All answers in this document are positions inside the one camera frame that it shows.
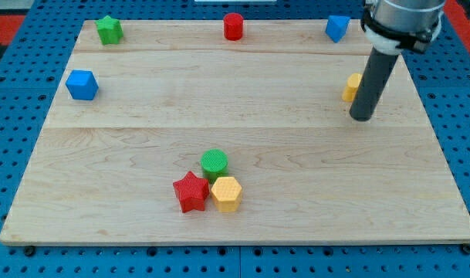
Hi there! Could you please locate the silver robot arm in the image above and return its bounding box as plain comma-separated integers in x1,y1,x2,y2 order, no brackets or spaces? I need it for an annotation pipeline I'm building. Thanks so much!
360,0,446,56

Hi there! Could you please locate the wooden board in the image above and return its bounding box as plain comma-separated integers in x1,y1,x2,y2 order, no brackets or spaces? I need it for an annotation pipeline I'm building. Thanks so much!
0,20,470,246

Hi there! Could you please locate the green cylinder block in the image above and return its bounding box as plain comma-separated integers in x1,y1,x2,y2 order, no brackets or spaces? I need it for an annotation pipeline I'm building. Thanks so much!
200,149,228,184

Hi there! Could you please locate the yellow hexagon block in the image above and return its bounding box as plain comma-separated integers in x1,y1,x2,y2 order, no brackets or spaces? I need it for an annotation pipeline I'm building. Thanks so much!
211,177,243,212

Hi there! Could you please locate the red star block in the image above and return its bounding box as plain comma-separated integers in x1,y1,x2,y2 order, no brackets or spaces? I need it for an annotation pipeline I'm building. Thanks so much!
173,171,210,213

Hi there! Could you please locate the red cylinder block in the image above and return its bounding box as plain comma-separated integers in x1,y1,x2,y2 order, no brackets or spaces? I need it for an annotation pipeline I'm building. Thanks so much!
223,12,244,41

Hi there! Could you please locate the yellow block behind rod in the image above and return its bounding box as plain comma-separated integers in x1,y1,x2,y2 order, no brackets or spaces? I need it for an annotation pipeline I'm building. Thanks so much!
341,73,362,102

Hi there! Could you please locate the blue triangle block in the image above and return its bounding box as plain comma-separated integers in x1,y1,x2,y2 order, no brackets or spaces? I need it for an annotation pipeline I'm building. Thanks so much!
325,15,350,43

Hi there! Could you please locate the blue cube block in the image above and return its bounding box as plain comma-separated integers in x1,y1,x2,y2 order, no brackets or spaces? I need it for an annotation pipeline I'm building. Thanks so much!
65,69,99,100

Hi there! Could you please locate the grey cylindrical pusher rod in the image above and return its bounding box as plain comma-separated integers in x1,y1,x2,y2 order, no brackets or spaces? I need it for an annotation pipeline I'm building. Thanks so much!
349,48,398,122

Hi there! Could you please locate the green star block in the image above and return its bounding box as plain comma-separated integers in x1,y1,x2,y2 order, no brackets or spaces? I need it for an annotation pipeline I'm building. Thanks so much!
95,15,123,45

